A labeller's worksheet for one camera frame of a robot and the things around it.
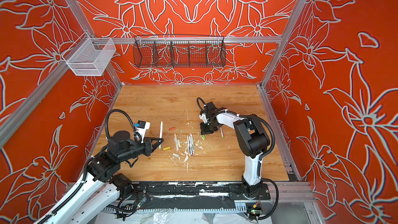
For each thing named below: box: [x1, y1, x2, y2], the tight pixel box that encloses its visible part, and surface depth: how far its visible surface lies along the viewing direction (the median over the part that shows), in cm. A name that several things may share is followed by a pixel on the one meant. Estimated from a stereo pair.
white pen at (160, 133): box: [158, 120, 164, 150], surface depth 71 cm
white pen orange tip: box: [174, 132, 179, 151], surface depth 91 cm
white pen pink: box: [189, 132, 195, 157], surface depth 90 cm
